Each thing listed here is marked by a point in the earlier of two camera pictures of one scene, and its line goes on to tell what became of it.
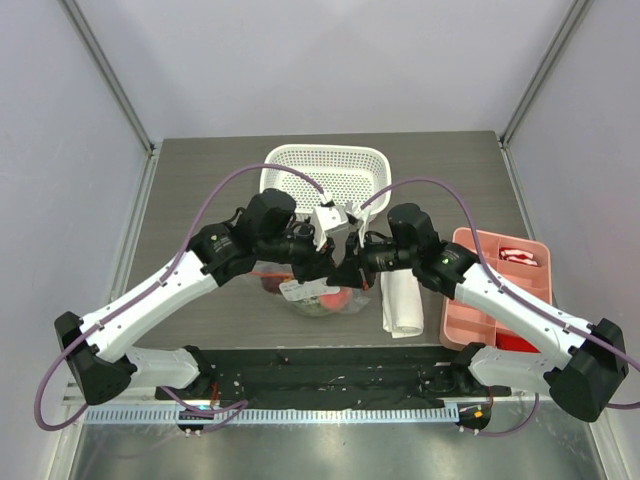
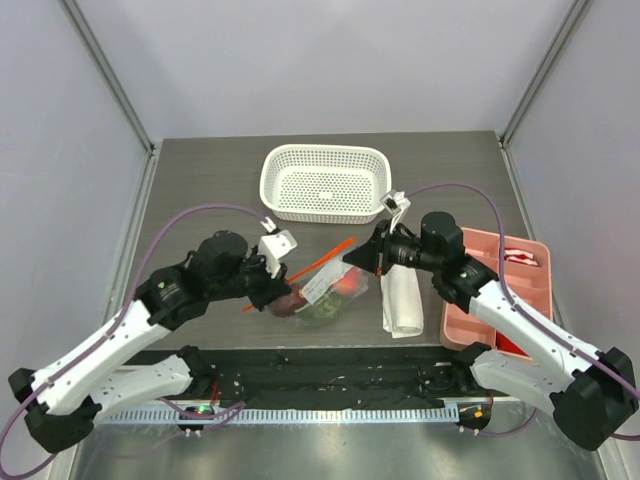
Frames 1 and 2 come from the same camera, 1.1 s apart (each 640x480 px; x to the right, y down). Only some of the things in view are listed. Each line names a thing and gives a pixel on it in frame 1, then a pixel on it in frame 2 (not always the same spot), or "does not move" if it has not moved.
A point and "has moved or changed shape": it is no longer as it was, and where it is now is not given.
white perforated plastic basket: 346,173 does not move
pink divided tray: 522,262 does not move
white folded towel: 401,301 does not move
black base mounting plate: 331,377 does not move
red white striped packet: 516,255 does not move
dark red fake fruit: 271,284 has moved or changed shape
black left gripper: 319,264 to 272,287
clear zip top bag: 316,297 has moved or changed shape
